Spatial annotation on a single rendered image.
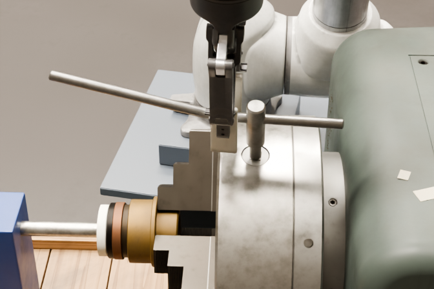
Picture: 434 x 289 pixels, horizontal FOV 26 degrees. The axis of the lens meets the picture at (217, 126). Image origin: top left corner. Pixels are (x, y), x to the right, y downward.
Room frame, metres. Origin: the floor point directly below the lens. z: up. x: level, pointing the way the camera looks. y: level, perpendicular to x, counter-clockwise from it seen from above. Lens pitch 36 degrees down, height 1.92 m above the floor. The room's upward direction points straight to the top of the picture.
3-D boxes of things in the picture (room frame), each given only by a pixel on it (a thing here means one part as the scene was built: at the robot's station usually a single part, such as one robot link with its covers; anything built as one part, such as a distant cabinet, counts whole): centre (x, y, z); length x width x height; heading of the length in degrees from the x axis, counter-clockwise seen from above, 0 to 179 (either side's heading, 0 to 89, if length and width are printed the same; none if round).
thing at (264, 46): (1.58, -0.04, 0.97); 0.18 x 0.16 x 0.22; 86
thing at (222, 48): (0.82, -0.01, 1.43); 0.05 x 0.02 x 0.05; 174
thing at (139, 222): (0.92, 0.10, 1.08); 0.09 x 0.09 x 0.09; 88
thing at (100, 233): (0.93, 0.21, 1.08); 0.13 x 0.07 x 0.07; 88
